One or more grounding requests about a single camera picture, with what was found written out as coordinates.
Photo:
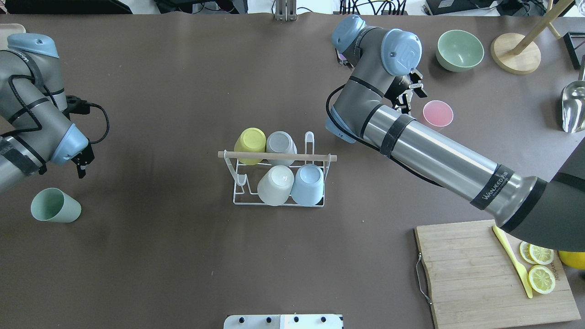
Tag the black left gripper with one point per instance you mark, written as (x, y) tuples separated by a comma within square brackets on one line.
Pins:
[(83, 159)]

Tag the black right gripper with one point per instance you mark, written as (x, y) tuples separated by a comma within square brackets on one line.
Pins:
[(399, 90)]

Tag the pink cup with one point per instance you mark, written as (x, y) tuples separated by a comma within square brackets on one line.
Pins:
[(437, 115)]

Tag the mint green cup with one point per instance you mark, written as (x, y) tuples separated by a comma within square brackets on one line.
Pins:
[(53, 205)]

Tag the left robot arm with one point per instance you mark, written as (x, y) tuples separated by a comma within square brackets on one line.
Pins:
[(33, 101)]

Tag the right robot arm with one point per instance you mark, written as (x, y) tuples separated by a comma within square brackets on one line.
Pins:
[(546, 214)]

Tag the light blue cup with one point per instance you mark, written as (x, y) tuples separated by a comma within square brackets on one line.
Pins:
[(308, 188)]

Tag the grey cup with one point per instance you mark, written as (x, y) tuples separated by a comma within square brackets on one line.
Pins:
[(282, 143)]

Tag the white cup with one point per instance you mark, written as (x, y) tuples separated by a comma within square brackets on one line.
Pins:
[(275, 186)]

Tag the yellow cup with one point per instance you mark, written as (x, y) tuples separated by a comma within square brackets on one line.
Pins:
[(251, 139)]

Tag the green bowl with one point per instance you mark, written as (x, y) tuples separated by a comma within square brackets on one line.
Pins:
[(459, 51)]

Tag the wooden mug tree stand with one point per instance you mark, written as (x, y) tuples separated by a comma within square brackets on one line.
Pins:
[(519, 54)]

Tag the beige tray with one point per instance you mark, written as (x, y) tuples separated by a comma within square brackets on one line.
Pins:
[(7, 29)]

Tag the silver metal scoop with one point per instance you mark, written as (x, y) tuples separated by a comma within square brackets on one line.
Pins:
[(573, 103)]

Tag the bamboo cutting board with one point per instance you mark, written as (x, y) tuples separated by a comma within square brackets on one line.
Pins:
[(472, 283)]

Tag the lemon slice upper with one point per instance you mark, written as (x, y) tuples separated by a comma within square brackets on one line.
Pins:
[(536, 255)]

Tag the lemon slice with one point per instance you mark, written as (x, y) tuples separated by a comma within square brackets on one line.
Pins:
[(536, 255), (541, 279)]

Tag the yellow plastic knife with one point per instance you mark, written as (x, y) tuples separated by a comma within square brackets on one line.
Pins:
[(520, 268)]

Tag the lemon slice lower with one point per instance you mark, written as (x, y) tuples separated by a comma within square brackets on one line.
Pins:
[(541, 279)]

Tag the whole yellow lemon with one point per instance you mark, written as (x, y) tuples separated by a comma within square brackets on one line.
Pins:
[(575, 260)]

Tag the white wire cup holder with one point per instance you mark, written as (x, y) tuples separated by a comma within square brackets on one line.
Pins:
[(248, 168)]

